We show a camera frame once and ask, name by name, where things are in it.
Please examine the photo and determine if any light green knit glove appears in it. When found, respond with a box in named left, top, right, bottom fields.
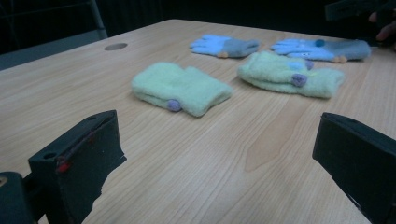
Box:
left=130, top=61, right=233, bottom=118
left=236, top=50, right=346, bottom=99

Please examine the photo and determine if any round grey table grommet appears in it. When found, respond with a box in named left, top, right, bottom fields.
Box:
left=104, top=42, right=129, bottom=51

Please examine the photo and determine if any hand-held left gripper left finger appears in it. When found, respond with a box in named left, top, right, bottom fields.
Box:
left=27, top=109, right=127, bottom=224

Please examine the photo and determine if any blue and grey knit glove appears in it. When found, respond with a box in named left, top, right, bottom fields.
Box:
left=189, top=34, right=261, bottom=59
left=270, top=37, right=372, bottom=64

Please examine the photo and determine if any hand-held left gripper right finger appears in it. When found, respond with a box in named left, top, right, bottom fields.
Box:
left=312, top=112, right=396, bottom=224

